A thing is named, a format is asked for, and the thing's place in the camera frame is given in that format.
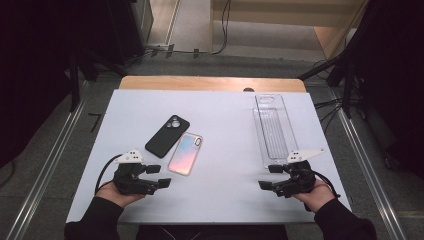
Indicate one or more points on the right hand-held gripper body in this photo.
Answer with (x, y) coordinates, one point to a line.
(298, 180)

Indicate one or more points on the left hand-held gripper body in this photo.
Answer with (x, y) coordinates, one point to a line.
(131, 180)

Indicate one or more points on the pastel gradient phone case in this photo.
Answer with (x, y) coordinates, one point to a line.
(185, 155)

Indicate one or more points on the clear plastic slotted rack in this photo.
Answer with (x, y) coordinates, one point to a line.
(273, 130)

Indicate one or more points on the person's left hand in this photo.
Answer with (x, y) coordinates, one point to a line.
(111, 193)

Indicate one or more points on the person's right hand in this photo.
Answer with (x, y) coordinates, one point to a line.
(316, 196)

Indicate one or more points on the black phone case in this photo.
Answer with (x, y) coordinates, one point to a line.
(166, 136)

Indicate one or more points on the black metal stand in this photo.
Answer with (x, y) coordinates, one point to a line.
(346, 83)
(75, 86)

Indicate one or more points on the black curtain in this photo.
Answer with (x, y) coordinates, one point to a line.
(393, 83)
(30, 66)

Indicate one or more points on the black cabinet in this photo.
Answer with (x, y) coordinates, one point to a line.
(131, 26)

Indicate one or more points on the light wooden shelf unit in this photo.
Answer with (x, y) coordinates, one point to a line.
(273, 13)

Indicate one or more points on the metal floor rail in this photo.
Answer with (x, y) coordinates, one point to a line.
(46, 170)
(366, 160)

